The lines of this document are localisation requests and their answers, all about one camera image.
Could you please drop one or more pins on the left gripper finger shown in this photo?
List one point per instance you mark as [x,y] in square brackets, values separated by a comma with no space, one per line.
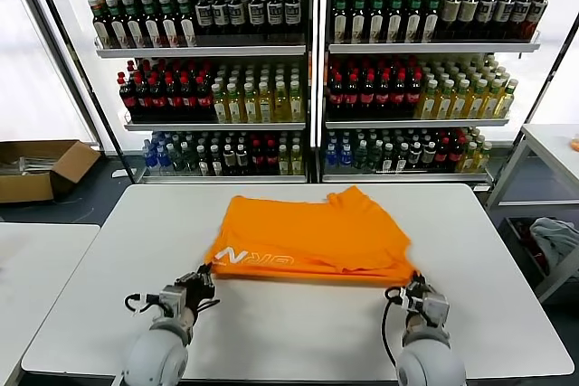
[210,279]
[192,276]

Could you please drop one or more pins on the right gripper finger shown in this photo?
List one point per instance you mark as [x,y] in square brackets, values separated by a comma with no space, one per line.
[424,284]
[408,289]

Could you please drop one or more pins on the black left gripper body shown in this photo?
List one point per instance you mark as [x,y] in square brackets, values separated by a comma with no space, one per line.
[194,295]

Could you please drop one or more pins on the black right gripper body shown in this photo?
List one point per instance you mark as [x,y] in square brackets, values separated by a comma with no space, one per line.
[416,302]

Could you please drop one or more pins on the orange t-shirt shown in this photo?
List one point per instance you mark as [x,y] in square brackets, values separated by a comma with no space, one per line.
[307,232]

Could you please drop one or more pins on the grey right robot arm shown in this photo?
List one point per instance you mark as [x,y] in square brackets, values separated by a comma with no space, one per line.
[429,363]

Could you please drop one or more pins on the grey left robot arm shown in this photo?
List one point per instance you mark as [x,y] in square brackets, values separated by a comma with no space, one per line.
[154,359]

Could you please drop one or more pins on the grey metal shelf board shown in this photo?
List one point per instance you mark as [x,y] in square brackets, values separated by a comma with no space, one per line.
[202,52]
[415,124]
[406,176]
[216,180]
[429,48]
[216,127]

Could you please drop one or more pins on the black storage bin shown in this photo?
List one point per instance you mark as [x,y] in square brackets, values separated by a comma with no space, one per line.
[515,241]

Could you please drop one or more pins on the dark drink bottle white cap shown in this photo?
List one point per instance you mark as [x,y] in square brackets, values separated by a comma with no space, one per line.
[387,159]
[401,159]
[202,162]
[216,162]

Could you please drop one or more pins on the clear green water bottle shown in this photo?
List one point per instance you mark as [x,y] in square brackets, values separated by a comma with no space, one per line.
[360,157]
[187,160]
[374,157]
[174,161]

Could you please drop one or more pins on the blue label water bottle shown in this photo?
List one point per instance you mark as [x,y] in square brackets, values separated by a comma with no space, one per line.
[148,160]
[346,159]
[331,159]
[162,161]

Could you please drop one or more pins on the dark bottle pale label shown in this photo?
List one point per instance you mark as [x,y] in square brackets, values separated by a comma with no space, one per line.
[415,156]
[241,161]
[429,156]
[229,161]

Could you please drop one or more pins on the small white flat object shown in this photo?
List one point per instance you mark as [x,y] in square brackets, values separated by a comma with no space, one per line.
[120,174]

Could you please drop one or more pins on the red cap cola bottle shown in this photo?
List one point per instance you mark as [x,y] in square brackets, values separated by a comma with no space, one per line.
[158,101]
[128,101]
[189,101]
[442,155]
[352,99]
[383,99]
[414,99]
[204,101]
[173,101]
[367,99]
[457,155]
[143,101]
[336,99]
[257,160]
[399,99]
[271,160]

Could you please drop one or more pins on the yellow tea bottle white cap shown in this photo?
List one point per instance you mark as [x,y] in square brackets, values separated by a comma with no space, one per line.
[443,103]
[281,108]
[475,103]
[234,108]
[426,103]
[250,108]
[296,108]
[265,108]
[469,159]
[483,157]
[283,162]
[490,103]
[459,103]
[219,108]
[505,103]
[296,162]

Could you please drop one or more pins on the crumpled grey cloth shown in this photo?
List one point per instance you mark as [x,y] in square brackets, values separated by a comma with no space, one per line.
[553,241]

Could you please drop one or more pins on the brown cardboard box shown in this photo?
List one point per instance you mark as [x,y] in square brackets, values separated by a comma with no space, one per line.
[26,187]

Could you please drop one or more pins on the wrapped metal parts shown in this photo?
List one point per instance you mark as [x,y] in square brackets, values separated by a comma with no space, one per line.
[40,164]

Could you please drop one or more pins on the small orange object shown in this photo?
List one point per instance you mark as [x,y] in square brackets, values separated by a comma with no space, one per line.
[575,143]

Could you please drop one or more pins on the dark tea bottle green cap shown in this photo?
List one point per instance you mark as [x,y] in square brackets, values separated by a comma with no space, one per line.
[339,24]
[430,24]
[170,26]
[394,24]
[134,26]
[118,26]
[152,26]
[187,26]
[101,26]
[357,24]
[376,24]
[413,24]

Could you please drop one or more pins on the dark bottle white square label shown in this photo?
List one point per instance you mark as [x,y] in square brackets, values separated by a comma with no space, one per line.
[519,10]
[237,15]
[221,15]
[536,8]
[486,11]
[255,14]
[291,13]
[274,13]
[502,11]
[204,15]

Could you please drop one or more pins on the dark bottle beige label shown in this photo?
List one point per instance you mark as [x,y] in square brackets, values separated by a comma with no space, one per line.
[468,11]
[451,11]

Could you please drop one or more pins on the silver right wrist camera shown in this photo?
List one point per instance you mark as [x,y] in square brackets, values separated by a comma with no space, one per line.
[436,309]

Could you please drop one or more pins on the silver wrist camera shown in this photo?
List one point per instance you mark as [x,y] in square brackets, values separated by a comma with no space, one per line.
[172,300]
[436,309]

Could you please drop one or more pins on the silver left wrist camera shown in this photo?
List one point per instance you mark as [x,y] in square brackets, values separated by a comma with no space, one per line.
[172,300]

